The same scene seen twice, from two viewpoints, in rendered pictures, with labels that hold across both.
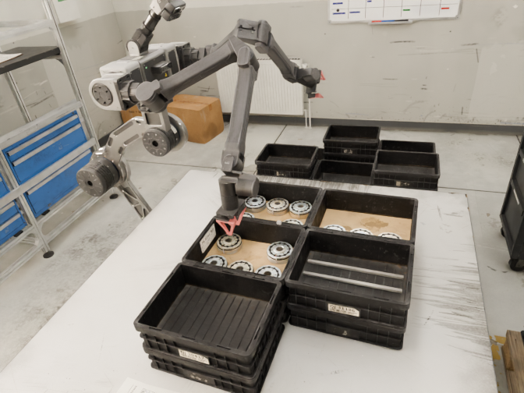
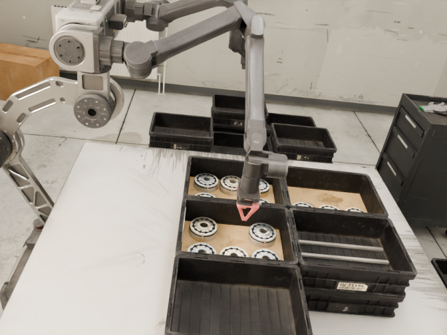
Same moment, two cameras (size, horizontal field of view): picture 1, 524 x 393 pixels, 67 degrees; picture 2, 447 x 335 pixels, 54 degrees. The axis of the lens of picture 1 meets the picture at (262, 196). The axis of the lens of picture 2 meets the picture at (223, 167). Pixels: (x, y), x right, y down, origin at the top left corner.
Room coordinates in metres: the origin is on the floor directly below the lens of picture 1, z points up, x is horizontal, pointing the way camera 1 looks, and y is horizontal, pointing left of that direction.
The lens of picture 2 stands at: (0.19, 0.70, 1.92)
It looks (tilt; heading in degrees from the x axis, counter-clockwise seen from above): 33 degrees down; 332
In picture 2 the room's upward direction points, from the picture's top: 8 degrees clockwise
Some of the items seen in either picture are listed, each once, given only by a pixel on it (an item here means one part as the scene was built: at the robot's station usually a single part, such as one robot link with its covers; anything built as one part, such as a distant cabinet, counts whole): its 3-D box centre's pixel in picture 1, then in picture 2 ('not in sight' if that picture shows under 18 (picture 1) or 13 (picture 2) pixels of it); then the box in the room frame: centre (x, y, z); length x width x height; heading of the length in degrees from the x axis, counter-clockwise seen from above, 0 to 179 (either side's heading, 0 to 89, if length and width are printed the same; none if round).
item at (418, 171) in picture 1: (402, 190); (296, 164); (2.24, -0.96, 0.37); 0.40 x 0.30 x 0.45; 68
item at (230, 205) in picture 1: (229, 201); (249, 183); (1.11, 0.11, 1.17); 0.10 x 0.07 x 0.07; 156
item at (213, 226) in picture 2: (228, 241); (203, 226); (1.29, 0.15, 0.86); 0.10 x 0.10 x 0.01
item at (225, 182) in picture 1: (229, 185); (255, 166); (1.11, 0.10, 1.23); 0.07 x 0.06 x 0.07; 67
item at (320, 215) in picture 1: (363, 224); (327, 201); (1.29, -0.40, 0.87); 0.40 x 0.30 x 0.11; 66
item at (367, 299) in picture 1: (351, 264); (348, 241); (1.02, -0.28, 0.92); 0.40 x 0.30 x 0.02; 66
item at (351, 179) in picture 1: (343, 192); (237, 165); (2.39, -0.58, 0.31); 0.40 x 0.30 x 0.34; 68
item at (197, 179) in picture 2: (255, 201); (206, 180); (1.57, 0.04, 0.86); 0.10 x 0.10 x 0.01
